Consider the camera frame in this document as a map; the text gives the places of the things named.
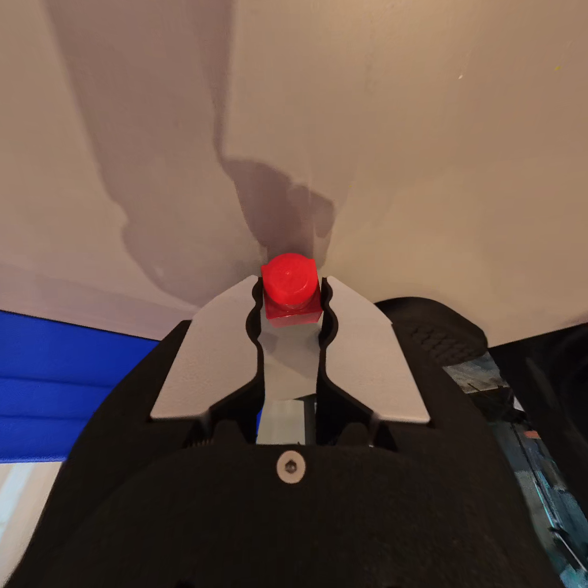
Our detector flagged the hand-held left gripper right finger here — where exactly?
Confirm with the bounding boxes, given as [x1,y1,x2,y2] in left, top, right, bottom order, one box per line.
[316,275,432,444]

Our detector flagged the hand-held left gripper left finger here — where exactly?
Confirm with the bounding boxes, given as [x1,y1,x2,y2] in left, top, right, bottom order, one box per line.
[150,275,266,442]

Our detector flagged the red toy block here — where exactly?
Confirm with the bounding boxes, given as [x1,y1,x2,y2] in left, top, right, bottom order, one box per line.
[260,253,321,328]

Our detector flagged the blue plastic bin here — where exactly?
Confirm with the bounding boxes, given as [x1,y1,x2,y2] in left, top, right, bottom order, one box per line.
[0,309,159,464]

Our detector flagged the grey desk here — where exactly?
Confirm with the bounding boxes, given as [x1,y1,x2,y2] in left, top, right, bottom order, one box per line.
[0,0,588,547]

